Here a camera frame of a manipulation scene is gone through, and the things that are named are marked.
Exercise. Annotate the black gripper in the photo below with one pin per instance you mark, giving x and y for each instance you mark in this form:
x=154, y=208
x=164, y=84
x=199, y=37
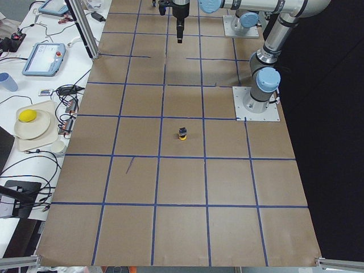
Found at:
x=181, y=12

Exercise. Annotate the yellow push button switch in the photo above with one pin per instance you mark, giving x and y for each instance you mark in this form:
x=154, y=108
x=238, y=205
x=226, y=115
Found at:
x=182, y=134

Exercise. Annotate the black power adapter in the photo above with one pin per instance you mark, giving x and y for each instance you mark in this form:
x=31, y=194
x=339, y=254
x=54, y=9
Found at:
x=98, y=17

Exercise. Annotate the blue teach pendant tablet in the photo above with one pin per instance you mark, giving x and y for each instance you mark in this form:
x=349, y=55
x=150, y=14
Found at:
x=45, y=59

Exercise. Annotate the cream square tray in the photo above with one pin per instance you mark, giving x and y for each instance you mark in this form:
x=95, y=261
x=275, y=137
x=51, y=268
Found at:
x=50, y=134

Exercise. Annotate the white paper cup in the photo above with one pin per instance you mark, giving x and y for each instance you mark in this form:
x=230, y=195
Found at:
x=58, y=148

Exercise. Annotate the cream round plate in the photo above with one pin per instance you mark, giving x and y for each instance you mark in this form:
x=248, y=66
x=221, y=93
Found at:
x=35, y=128

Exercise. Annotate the yellow lemon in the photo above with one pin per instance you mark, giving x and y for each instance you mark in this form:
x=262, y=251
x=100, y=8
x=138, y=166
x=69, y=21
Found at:
x=27, y=115

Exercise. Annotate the light blue cup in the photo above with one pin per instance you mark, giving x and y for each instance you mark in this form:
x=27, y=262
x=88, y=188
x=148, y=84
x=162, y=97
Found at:
x=8, y=82

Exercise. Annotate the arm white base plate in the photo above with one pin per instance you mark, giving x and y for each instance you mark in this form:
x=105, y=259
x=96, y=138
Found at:
x=234, y=29
x=248, y=109

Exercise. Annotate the aluminium frame post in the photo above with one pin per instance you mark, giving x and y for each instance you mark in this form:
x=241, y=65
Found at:
x=87, y=37

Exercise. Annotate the black camera stand base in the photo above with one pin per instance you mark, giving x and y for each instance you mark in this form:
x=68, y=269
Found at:
x=18, y=198

